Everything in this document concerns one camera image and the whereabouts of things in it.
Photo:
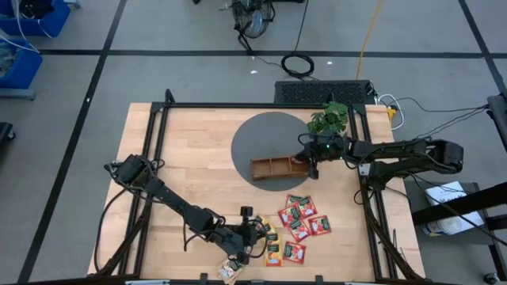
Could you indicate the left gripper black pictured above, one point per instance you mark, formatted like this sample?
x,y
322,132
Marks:
x,y
231,239

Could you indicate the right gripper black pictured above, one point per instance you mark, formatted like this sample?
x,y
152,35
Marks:
x,y
332,150

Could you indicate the yellow tea packet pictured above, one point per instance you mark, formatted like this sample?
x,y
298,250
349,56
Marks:
x,y
274,255
266,222
274,237

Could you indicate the beige tea packet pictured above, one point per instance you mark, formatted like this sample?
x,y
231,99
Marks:
x,y
229,272

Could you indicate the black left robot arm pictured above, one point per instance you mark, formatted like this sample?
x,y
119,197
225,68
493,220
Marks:
x,y
178,204

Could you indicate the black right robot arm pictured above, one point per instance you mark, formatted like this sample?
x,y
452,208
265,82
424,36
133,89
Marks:
x,y
396,152

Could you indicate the wooden compartment tray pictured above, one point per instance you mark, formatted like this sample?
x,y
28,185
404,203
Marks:
x,y
273,168

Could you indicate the green potted plant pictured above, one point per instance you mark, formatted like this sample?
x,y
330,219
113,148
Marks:
x,y
330,118

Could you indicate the round grey mat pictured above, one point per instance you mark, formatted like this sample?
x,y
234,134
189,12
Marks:
x,y
265,134

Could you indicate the black perforated computer case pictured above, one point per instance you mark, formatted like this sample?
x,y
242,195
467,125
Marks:
x,y
317,93

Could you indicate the yellow plug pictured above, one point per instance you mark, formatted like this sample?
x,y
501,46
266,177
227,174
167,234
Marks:
x,y
391,114

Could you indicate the black metal stand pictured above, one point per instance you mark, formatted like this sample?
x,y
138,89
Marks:
x,y
455,204

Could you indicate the white paper booklet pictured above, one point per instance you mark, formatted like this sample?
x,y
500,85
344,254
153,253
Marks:
x,y
447,227

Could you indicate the black floor fan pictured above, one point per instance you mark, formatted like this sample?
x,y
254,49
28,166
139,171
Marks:
x,y
253,20

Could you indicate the black caster wheel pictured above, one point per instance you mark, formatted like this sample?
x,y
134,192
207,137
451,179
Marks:
x,y
492,279

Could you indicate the black chair leg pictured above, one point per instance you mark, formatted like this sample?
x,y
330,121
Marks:
x,y
4,132

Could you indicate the grey cart base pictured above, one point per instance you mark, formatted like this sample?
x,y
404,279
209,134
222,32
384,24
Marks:
x,y
16,94

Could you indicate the blue storage bin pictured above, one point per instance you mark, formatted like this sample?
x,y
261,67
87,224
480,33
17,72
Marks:
x,y
24,71
55,20

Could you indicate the black metal table frame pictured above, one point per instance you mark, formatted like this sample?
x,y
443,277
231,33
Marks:
x,y
237,105

